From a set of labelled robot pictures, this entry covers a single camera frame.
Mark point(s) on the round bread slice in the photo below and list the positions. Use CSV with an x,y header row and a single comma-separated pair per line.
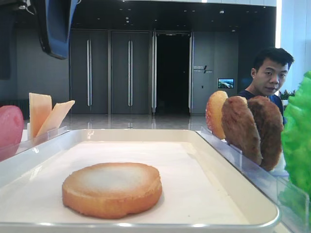
x,y
112,190

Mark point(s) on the robot arm dark blue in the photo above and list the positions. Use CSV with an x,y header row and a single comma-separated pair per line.
x,y
54,23

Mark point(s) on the upright bread slice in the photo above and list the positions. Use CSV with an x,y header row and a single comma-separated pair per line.
x,y
214,113

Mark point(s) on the front brown meat patty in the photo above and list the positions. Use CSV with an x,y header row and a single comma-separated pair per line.
x,y
240,129

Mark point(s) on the brown meat patty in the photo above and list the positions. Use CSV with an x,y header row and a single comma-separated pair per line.
x,y
269,124
240,129

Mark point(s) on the leaning yellow cheese slice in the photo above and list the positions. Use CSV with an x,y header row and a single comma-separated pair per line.
x,y
56,117

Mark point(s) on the rear brown meat patty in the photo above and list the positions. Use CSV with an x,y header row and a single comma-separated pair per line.
x,y
269,124

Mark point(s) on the upright orange cheese slice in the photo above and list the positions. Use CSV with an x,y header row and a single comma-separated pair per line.
x,y
40,108

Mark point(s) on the red tomato slice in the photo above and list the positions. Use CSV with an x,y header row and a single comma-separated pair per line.
x,y
11,129

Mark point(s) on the green lettuce leaf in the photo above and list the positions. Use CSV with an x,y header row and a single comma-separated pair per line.
x,y
296,136

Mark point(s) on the middle dark double door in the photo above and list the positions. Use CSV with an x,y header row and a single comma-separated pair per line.
x,y
130,72

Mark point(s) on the dark double door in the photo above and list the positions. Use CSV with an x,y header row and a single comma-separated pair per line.
x,y
89,72
130,72

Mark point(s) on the white tray liner paper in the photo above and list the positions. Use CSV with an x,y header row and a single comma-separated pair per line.
x,y
190,196

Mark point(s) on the left dark double door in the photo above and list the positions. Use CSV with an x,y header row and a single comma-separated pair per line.
x,y
89,72

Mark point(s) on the white rectangular tray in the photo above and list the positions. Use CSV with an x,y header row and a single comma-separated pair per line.
x,y
262,214

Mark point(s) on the left clear acrylic holder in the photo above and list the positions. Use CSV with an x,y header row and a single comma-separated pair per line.
x,y
41,138

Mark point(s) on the clear acrylic holder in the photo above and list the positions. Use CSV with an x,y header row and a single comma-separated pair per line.
x,y
294,203
41,138

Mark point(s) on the man in dark shirt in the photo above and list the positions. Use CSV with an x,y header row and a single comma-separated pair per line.
x,y
269,72

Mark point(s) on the potted flowers in planter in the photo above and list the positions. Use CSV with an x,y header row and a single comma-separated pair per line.
x,y
285,96

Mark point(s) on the right clear acrylic holder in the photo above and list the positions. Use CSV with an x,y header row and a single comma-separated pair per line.
x,y
294,203

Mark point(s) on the small wall screen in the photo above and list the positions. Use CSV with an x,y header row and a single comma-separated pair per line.
x,y
225,83

